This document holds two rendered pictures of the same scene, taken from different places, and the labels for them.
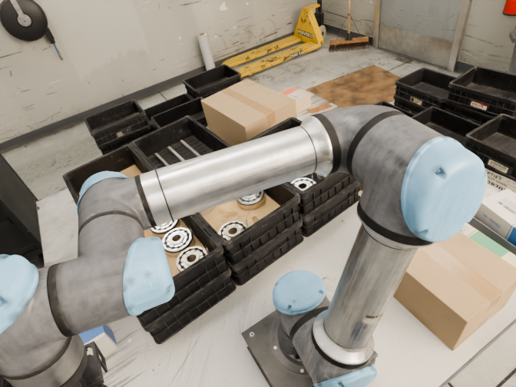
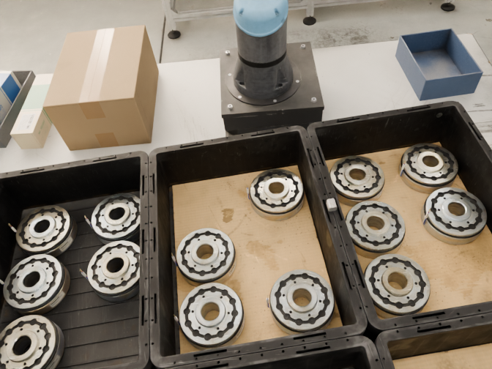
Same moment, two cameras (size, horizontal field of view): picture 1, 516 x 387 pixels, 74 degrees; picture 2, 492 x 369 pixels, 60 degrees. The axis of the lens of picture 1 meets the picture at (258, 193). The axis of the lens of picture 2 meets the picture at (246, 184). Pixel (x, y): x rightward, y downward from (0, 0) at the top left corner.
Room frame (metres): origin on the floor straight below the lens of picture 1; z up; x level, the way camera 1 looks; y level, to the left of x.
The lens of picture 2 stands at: (1.22, 0.27, 1.52)
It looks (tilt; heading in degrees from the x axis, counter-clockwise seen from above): 53 degrees down; 207
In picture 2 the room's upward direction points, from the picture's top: 8 degrees counter-clockwise
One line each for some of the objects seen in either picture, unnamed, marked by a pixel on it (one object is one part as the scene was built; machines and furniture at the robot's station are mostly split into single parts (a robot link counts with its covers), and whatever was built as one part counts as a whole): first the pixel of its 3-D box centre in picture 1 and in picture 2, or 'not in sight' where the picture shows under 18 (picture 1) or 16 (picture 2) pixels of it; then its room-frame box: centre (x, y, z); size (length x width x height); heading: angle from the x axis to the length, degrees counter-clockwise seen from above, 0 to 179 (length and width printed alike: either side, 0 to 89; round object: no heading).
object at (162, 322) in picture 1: (168, 268); not in sight; (0.76, 0.35, 0.76); 0.40 x 0.30 x 0.12; 29
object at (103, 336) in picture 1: (85, 328); not in sight; (0.60, 0.62, 0.75); 0.20 x 0.12 x 0.09; 26
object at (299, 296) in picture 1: (302, 304); (261, 20); (0.40, -0.05, 0.97); 0.13 x 0.12 x 0.14; 15
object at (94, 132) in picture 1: (126, 140); not in sight; (2.39, 0.91, 0.37); 0.40 x 0.30 x 0.45; 113
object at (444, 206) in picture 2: not in sight; (456, 209); (0.72, 0.42, 0.86); 0.05 x 0.05 x 0.01
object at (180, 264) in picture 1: (192, 259); (356, 176); (0.69, 0.24, 0.86); 0.10 x 0.10 x 0.01
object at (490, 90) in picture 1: (484, 117); not in sight; (1.74, -1.50, 0.37); 0.42 x 0.34 x 0.46; 23
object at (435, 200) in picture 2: not in sight; (455, 211); (0.72, 0.42, 0.86); 0.10 x 0.10 x 0.01
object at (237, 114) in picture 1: (249, 117); not in sight; (1.58, -0.04, 0.80); 0.40 x 0.30 x 0.20; 29
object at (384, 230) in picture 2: (176, 238); (375, 223); (0.79, 0.29, 0.86); 0.05 x 0.05 x 0.01
